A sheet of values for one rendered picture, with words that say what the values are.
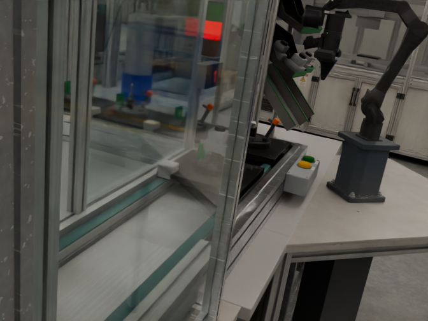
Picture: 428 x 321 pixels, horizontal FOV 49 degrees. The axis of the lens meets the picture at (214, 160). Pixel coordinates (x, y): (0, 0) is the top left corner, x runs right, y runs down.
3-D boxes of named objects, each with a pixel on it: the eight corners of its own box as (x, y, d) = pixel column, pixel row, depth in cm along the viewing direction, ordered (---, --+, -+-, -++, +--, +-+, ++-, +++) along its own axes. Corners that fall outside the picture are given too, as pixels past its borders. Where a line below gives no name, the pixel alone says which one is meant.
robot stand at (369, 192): (385, 202, 159) (401, 146, 153) (349, 203, 154) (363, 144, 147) (359, 185, 172) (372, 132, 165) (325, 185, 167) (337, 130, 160)
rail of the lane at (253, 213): (302, 171, 178) (308, 142, 175) (219, 288, 99) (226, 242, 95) (288, 167, 180) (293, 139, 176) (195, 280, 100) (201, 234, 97)
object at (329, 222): (522, 238, 154) (525, 230, 153) (276, 255, 121) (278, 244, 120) (383, 162, 215) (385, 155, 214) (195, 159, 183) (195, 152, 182)
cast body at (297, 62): (301, 74, 182) (312, 59, 179) (296, 75, 179) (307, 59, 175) (285, 62, 185) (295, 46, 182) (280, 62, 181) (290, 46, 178)
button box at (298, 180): (316, 176, 161) (320, 160, 159) (304, 197, 143) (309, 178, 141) (296, 172, 164) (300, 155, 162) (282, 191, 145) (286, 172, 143)
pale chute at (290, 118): (299, 125, 191) (308, 120, 188) (286, 131, 180) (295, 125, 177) (263, 67, 193) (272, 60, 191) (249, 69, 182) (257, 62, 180)
